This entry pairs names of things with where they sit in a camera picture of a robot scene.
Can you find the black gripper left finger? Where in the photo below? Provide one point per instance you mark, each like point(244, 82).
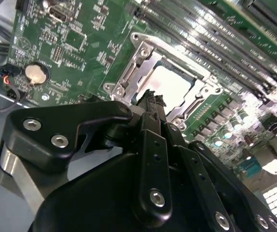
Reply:
point(44, 149)

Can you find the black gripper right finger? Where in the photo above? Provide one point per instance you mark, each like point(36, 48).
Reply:
point(201, 188)

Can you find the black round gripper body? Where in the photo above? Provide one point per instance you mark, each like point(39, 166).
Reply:
point(92, 205)

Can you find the silver CPU plate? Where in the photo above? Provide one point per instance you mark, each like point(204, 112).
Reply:
point(167, 79)

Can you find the metal socket cover frame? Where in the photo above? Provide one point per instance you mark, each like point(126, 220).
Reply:
point(143, 72)

